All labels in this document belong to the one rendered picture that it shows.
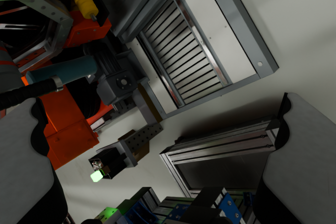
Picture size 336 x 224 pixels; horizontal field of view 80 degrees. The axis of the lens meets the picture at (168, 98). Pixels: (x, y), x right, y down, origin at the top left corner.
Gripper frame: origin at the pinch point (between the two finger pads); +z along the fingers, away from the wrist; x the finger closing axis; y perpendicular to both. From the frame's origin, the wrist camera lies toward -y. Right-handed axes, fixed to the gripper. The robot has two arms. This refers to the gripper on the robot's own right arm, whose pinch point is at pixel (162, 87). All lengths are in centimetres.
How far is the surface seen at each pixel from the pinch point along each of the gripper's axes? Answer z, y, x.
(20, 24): 66, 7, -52
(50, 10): 53, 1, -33
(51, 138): 66, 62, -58
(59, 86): 36.0, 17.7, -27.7
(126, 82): 91, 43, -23
